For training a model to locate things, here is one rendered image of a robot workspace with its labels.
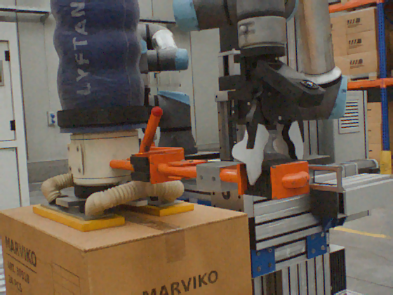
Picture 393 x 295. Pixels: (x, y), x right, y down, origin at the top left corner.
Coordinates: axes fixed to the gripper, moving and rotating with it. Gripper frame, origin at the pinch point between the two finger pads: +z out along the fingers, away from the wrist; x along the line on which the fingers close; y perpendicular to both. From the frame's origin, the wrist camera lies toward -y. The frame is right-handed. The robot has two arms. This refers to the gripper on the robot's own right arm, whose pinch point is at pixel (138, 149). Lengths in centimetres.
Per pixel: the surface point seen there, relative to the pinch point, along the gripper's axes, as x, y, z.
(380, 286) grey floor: 196, -45, 107
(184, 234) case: -24, 60, 15
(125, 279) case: -38, 60, 21
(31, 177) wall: 236, -880, 95
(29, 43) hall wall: 258, -895, -180
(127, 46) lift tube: -24, 40, -27
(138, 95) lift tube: -20.7, 39.0, -15.6
